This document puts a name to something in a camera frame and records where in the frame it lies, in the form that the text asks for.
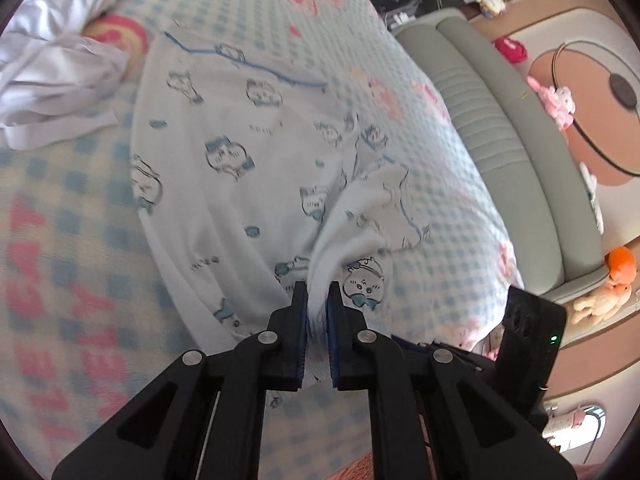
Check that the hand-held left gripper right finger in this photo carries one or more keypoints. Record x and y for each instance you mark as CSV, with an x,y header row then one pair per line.
x,y
334,335

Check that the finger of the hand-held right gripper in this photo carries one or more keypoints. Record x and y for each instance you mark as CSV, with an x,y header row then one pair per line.
x,y
420,344

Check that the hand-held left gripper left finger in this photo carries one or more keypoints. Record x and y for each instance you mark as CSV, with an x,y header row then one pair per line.
x,y
300,335

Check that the white cartoon print pajama top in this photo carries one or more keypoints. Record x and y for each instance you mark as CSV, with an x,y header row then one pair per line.
x,y
225,160

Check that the beige plush toy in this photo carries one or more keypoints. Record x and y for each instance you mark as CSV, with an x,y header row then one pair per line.
x,y
597,305

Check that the pink bottle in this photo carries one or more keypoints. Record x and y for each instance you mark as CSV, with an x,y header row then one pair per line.
x,y
565,417

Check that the orange plush toy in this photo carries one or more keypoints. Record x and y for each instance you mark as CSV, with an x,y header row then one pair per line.
x,y
620,267

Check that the pink fluffy fabric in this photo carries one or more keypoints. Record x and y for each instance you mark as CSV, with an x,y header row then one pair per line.
x,y
350,467

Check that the grey padded headboard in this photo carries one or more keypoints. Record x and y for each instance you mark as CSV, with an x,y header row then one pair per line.
x,y
500,135

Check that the pink and white plush toy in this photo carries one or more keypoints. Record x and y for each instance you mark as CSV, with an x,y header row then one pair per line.
x,y
555,102

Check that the checkered cartoon print blanket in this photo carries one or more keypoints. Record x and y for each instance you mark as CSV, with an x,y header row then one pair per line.
x,y
65,210

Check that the red plush toy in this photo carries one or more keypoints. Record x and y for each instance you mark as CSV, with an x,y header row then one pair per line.
x,y
510,49

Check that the white charger plug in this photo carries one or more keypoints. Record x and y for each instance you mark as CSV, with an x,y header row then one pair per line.
x,y
400,17

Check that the small yellow plush toy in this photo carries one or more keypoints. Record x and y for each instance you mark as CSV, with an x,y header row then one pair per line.
x,y
492,5

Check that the white satin garment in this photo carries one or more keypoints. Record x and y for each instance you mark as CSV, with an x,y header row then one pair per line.
x,y
50,60

